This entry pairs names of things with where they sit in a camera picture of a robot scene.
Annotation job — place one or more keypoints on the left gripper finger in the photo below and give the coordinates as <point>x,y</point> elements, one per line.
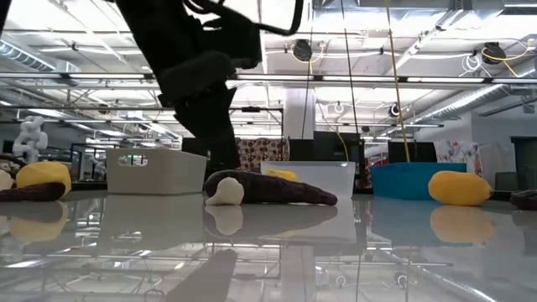
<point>214,126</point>

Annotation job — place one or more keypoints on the small white garlic bulb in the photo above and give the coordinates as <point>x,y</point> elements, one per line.
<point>226,192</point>

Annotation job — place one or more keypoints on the yellow mango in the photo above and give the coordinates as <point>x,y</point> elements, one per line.
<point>44,174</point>
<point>283,174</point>
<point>459,189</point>

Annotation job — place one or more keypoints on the large purple eggplant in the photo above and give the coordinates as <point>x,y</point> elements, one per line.
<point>277,191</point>

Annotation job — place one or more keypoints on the small purple eggplant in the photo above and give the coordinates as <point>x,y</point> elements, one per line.
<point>33,192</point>
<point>526,200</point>

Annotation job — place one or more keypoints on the brown patterned cloth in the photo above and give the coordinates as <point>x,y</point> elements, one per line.
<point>262,153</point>

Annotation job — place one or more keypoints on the grey plastic basket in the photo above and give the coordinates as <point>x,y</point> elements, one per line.
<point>168,176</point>

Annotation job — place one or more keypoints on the white building column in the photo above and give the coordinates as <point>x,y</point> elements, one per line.
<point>300,113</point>

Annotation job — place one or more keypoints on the large black screen panel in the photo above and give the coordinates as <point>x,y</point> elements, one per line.
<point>327,147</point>

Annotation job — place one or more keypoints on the clear plastic basket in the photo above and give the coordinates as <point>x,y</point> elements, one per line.
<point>327,178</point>

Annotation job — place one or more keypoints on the white robot figure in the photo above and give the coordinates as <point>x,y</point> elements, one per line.
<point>31,138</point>

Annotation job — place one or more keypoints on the teal plastic basket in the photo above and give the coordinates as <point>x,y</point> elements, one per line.
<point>403,180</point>

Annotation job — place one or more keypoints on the white floral cloth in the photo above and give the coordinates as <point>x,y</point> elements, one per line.
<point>457,153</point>

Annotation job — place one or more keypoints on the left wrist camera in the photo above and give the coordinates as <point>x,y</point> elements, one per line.
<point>247,46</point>

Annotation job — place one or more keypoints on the silver ceiling duct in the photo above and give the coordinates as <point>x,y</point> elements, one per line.
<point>474,98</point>

